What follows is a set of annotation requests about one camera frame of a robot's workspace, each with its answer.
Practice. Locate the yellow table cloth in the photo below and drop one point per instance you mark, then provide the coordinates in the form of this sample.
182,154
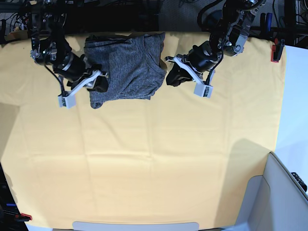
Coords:
172,159

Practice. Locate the white plastic tray edge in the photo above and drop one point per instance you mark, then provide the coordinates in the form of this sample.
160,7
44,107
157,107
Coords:
87,226

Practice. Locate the red black clamp left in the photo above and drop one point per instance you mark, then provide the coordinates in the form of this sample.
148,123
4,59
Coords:
22,217

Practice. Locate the white cardboard box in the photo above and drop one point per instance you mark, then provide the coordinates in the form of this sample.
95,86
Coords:
273,201

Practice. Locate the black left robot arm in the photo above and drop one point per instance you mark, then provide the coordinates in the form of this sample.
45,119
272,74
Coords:
226,38

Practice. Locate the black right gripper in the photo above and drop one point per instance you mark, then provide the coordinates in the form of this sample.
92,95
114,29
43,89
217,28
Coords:
74,68

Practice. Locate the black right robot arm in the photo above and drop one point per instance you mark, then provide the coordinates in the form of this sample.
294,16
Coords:
46,19

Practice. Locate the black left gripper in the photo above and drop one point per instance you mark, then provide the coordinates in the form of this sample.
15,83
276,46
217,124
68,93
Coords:
200,59

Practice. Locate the red black clamp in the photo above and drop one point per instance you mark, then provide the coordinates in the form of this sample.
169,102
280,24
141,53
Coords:
22,217
277,50

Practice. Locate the grey long-sleeve T-shirt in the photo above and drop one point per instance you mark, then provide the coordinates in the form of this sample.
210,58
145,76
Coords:
132,64

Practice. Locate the red black clamp right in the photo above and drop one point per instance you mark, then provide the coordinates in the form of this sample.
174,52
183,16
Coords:
277,50

